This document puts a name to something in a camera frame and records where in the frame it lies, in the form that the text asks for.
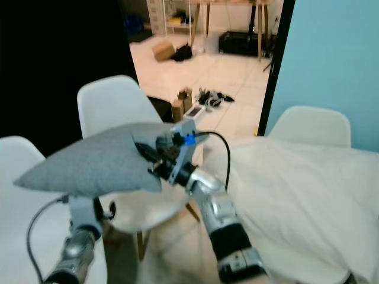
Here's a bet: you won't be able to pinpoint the grey fabric pillow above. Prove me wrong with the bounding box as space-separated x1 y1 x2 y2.
13 122 182 198

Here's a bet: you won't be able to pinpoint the large white pillow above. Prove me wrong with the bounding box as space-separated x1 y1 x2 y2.
203 135 379 284

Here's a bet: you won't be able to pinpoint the black round stool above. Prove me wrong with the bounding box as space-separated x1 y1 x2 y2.
147 96 176 124

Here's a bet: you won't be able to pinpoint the white flat device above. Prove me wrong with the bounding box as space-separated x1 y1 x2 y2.
183 103 205 120

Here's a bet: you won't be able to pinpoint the small brown open box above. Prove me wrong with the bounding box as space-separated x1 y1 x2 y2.
171 87 194 122

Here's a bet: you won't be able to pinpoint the brown cardboard box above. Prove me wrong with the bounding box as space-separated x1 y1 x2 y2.
150 40 177 62

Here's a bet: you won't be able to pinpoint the black bag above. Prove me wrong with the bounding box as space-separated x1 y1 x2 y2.
172 44 194 62

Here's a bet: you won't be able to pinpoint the white drawer cabinet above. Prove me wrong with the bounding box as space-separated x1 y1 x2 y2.
144 0 167 36

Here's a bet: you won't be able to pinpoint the black case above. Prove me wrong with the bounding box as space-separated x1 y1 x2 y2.
217 30 262 57

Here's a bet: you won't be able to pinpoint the wooden table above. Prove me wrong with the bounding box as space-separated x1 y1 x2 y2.
188 0 274 61

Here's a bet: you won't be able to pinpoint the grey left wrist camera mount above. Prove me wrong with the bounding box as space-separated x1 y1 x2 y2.
68 195 103 238

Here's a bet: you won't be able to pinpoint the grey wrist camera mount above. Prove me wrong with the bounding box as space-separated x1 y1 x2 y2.
68 195 103 238
174 118 201 176

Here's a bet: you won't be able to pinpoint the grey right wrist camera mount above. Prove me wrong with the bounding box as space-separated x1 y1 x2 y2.
174 118 201 176

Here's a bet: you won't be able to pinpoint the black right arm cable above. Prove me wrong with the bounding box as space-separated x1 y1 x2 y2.
198 131 232 191

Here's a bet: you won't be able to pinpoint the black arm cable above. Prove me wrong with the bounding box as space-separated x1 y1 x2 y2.
26 195 72 282
198 131 232 191

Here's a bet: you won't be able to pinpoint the black cable bundle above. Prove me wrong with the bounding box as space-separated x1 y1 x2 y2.
198 87 235 108

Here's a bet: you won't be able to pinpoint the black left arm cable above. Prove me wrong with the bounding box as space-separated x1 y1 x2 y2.
26 195 72 282

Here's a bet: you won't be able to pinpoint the white wire shelf rack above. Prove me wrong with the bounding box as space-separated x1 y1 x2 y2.
165 0 194 34

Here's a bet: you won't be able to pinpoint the black door frame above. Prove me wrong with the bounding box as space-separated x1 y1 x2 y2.
257 0 297 137

